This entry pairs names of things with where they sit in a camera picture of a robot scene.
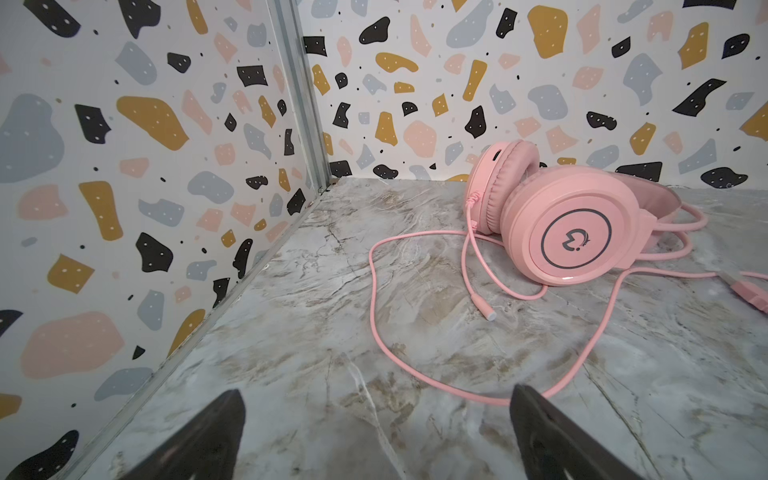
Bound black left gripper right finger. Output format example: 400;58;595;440
509;384;639;480

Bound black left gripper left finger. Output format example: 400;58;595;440
122;389;246;480

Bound aluminium corner post left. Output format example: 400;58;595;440
267;0;331;195

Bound pink headphones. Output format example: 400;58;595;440
465;140;708;286

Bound pink headphone cable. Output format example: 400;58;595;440
367;230;768;408

